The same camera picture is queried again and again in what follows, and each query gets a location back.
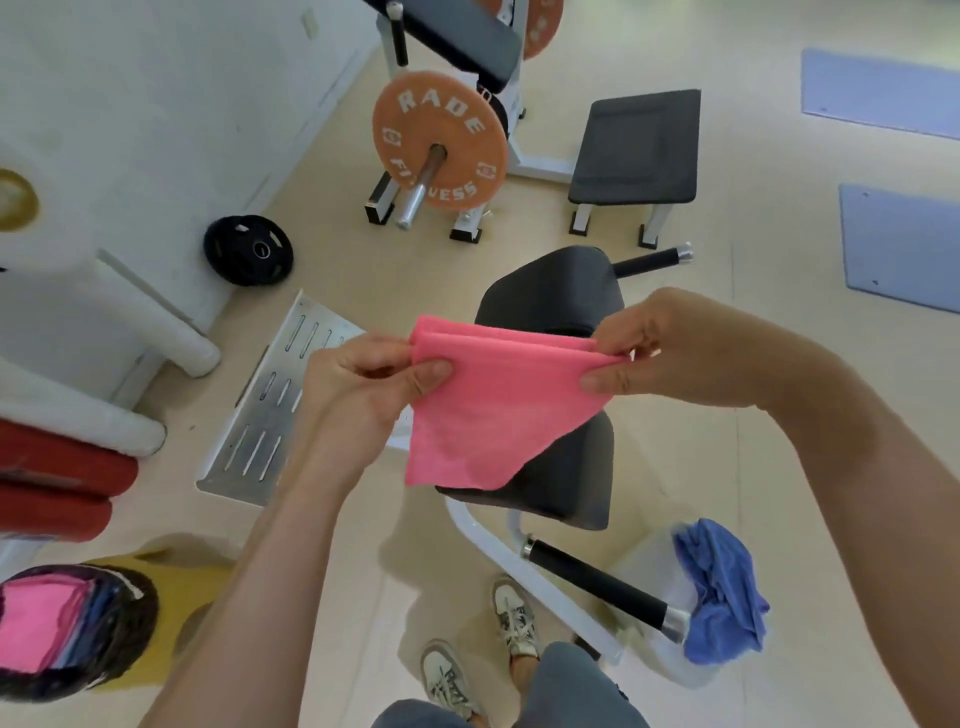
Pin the person's left hand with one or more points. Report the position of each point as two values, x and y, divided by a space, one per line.
341 405

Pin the person's right hand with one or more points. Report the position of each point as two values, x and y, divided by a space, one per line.
697 352

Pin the person's left thumb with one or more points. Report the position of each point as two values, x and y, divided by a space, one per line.
433 375

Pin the person's right thumb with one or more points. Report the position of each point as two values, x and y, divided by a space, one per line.
609 379

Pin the pink cloth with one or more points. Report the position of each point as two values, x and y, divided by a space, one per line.
495 405

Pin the person's right forearm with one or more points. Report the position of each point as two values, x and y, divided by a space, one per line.
870 487

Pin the person's left forearm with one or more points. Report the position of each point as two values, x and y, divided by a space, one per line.
255 600

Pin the black padded machine seat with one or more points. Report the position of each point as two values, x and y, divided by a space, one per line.
555 292

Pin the slotted metal footplate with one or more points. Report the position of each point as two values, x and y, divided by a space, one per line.
262 420

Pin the steel barbell sleeve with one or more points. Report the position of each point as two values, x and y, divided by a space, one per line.
420 187

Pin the white bucket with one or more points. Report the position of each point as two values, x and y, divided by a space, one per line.
652 577

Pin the black weight plate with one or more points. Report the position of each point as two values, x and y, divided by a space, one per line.
247 250

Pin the black flat bench seat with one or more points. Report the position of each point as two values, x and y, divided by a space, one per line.
637 150

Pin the blue cloth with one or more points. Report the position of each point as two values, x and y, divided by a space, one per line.
724 592

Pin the person's right shoe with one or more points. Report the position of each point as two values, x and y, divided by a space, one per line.
516 619

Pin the person's shoe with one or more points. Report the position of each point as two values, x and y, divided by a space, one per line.
516 619
448 679

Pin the large orange weight plate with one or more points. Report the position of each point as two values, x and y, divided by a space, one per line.
450 112

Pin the person's left shoe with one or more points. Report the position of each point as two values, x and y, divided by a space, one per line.
448 679

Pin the blue floor mat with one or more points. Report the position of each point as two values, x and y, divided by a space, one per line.
877 94
900 247

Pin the yellow bin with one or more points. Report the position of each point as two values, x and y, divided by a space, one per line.
187 592

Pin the black machine back pad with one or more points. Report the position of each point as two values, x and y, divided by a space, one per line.
457 30

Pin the red roller pad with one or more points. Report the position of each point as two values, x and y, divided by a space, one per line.
52 514
60 457

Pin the black bag with cloths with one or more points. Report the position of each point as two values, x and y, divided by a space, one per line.
75 630

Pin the white plate-loaded machine frame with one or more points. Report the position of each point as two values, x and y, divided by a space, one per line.
529 161

